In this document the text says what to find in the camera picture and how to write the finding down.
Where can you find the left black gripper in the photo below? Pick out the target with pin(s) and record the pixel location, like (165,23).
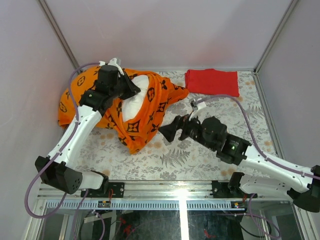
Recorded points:
(132,89)

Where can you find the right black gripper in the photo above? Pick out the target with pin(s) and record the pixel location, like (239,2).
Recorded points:
(169,131)

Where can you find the white pillow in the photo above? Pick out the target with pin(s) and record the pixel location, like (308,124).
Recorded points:
(132,105)

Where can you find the orange patterned pillowcase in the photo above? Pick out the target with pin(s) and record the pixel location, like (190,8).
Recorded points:
(137,131)

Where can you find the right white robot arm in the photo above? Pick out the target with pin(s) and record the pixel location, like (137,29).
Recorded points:
(285,180)

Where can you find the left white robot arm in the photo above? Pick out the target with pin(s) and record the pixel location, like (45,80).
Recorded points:
(58,169)

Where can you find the red folded cloth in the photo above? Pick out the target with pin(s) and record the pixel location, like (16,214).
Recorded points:
(212,82)

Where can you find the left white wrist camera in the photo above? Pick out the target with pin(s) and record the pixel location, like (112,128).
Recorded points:
(113,62)

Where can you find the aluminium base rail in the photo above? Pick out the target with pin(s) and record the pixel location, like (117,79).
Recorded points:
(149,195)

